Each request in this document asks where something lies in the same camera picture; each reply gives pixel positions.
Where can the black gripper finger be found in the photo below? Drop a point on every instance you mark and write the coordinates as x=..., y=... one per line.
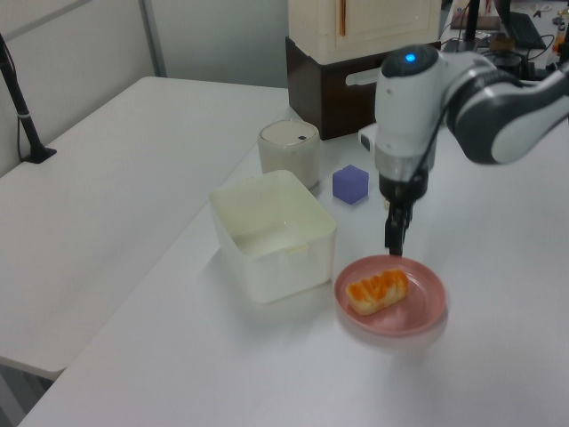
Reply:
x=393, y=233
x=408, y=215

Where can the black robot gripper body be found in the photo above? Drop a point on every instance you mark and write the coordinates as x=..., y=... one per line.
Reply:
x=402, y=190

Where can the orange glazed bread loaf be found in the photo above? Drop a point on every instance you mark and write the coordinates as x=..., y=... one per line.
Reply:
x=377, y=291

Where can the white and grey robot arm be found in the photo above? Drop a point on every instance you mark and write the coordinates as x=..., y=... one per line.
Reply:
x=409, y=111

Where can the pink round plate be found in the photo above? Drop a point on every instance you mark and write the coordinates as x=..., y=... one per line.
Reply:
x=400, y=318

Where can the purple cube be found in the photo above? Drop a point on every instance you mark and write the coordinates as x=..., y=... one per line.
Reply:
x=350, y=184

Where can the dark brown drawer cabinet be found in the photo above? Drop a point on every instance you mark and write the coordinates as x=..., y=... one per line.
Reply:
x=329, y=98

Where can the small white lidded bin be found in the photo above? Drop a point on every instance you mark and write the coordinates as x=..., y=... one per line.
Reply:
x=290, y=152

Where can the white open plastic box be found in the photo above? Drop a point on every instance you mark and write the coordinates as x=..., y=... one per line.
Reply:
x=271, y=236

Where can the cream upper cabinet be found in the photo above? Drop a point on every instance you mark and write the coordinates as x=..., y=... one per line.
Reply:
x=355, y=26

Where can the small cardboard box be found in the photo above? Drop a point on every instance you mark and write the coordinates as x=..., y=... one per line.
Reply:
x=501, y=41

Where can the black monitor stand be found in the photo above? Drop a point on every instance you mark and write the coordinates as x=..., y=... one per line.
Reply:
x=470, y=24

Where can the black keyboard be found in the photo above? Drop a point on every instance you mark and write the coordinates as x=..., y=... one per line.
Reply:
x=526, y=30

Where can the black clamped pole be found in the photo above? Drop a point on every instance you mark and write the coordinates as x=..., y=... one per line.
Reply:
x=18, y=107

